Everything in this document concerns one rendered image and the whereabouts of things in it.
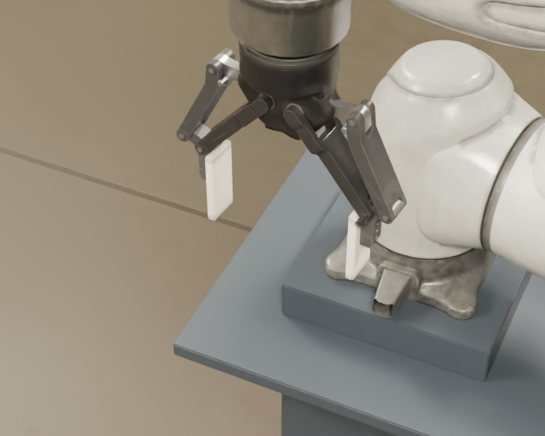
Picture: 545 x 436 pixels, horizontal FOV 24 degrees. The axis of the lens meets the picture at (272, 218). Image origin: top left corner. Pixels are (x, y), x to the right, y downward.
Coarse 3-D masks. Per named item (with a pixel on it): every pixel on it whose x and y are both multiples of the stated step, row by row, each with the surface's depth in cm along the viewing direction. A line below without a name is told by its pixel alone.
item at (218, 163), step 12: (228, 144) 106; (216, 156) 104; (228, 156) 106; (216, 168) 105; (228, 168) 107; (216, 180) 106; (228, 180) 108; (216, 192) 107; (228, 192) 109; (216, 204) 108; (228, 204) 110; (216, 216) 109
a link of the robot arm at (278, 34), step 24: (240, 0) 87; (264, 0) 86; (288, 0) 85; (312, 0) 86; (336, 0) 87; (240, 24) 89; (264, 24) 87; (288, 24) 87; (312, 24) 87; (336, 24) 88; (264, 48) 89; (288, 48) 88; (312, 48) 89
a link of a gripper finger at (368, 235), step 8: (368, 200) 99; (400, 200) 98; (400, 208) 98; (376, 216) 98; (368, 224) 99; (376, 224) 100; (360, 232) 100; (368, 232) 100; (376, 232) 100; (360, 240) 101; (368, 240) 101
